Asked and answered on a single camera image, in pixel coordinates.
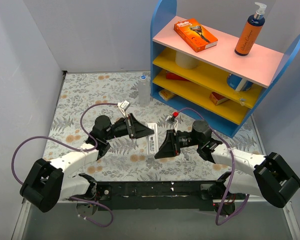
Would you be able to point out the orange razor box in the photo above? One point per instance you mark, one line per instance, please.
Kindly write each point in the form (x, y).
(195, 35)

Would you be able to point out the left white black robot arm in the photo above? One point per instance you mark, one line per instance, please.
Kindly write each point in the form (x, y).
(51, 181)

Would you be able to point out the blue shelf with coloured boards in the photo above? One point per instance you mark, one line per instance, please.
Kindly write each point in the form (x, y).
(262, 66)

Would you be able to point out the orange pump lotion bottle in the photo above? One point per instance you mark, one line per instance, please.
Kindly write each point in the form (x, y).
(251, 30)

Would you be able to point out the white paper roll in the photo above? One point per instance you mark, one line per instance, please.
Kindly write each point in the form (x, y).
(185, 61)

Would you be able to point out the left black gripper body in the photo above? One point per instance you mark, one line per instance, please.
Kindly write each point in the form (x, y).
(130, 126)

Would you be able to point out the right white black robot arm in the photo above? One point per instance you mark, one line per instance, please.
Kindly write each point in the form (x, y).
(267, 176)

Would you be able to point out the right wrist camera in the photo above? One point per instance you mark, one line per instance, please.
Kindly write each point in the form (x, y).
(172, 118)

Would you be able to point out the aluminium frame rail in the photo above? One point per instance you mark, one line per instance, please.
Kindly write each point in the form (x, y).
(258, 221)

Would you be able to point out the floral patterned table mat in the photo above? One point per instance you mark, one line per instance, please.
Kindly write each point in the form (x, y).
(84, 97)

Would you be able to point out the clear plastic water bottle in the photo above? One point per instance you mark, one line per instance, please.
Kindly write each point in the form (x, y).
(144, 90)

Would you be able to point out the red flat box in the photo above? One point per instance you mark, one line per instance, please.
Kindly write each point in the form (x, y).
(172, 76)

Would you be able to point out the white orange small box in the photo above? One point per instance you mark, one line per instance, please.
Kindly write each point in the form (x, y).
(166, 95)

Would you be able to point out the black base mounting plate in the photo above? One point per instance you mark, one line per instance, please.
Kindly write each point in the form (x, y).
(156, 195)

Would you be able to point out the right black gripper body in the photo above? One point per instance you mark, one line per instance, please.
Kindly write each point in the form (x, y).
(174, 142)

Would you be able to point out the white remote control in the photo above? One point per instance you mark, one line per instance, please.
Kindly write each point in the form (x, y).
(152, 140)

